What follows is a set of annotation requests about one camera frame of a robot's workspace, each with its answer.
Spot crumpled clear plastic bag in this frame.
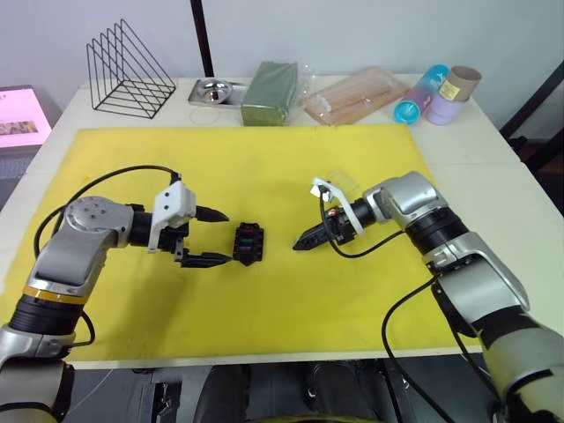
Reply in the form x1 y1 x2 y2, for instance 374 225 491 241
296 63 319 99

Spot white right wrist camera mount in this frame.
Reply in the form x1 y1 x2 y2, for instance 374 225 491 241
308 176 366 237

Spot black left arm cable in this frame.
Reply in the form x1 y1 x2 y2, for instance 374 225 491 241
33 164 184 350

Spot shiny round metal bowl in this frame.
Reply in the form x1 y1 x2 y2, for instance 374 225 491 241
195 78 234 106

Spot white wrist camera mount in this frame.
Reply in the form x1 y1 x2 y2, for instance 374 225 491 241
146 181 197 256
308 176 366 237

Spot brown cardboard tube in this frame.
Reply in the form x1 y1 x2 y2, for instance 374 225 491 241
440 65 483 102

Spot yellow table mat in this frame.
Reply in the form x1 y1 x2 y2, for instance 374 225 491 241
0 123 480 363

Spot teal and pink cup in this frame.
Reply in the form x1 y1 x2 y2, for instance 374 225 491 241
392 63 451 126

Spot silver metal tray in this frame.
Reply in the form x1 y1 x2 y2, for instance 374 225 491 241
188 78 253 108

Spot black metal frame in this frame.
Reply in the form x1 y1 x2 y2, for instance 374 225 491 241
499 58 564 174

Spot black wire file rack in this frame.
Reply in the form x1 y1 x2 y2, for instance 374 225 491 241
85 18 178 121

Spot clear plastic fuse box cover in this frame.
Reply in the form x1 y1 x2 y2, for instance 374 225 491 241
327 168 360 193

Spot pink lit screen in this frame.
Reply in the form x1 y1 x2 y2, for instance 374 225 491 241
0 85 56 150

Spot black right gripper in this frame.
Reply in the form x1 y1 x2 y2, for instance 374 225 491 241
293 205 359 253

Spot black vertical pole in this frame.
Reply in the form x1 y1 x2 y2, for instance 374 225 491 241
189 0 216 78

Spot wooden sticks in plastic pack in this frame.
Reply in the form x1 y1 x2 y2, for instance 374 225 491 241
301 65 412 128

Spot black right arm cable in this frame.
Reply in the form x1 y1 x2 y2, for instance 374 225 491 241
316 184 501 423

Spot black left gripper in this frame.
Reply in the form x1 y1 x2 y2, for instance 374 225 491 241
158 204 235 270

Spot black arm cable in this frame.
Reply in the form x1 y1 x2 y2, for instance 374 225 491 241
316 184 501 423
33 164 184 350

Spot black fuse box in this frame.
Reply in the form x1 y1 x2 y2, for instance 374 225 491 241
232 221 267 267

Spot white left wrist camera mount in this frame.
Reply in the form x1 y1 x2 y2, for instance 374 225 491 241
146 181 197 256

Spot clear round dish lid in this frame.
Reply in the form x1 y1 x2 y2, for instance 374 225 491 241
189 106 220 125

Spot green rectangular block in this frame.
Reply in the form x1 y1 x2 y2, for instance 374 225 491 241
240 61 301 128

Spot lavender cup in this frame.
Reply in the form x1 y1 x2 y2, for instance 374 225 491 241
424 93 469 126

